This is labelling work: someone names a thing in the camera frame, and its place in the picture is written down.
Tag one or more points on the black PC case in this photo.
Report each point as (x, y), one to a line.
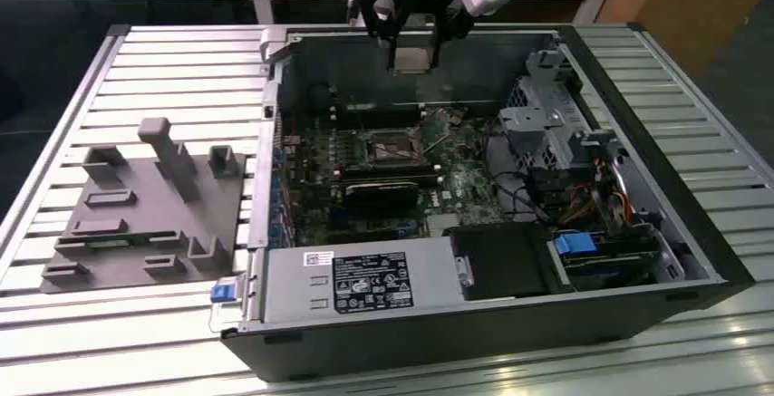
(423, 346)

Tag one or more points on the silver power supply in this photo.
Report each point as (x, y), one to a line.
(290, 287)

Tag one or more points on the green motherboard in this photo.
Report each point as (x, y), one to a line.
(471, 183)

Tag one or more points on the black plastic shroud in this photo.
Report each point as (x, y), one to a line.
(502, 260)

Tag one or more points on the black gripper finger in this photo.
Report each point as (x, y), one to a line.
(381, 11)
(450, 20)

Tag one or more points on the hard disk in blue carrier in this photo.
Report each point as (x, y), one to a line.
(572, 243)

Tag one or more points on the silver CPU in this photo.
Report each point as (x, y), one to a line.
(417, 63)

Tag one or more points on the wooden cabinet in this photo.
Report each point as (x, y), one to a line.
(696, 6)

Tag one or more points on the metal disk bay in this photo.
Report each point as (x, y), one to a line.
(533, 119)

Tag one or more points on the grey parts rack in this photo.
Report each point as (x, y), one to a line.
(139, 233)

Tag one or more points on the CPU socket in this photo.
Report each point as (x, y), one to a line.
(393, 147)

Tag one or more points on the small silver heatsink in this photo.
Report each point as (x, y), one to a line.
(445, 223)

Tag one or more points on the blue case latch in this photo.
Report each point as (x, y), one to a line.
(223, 292)

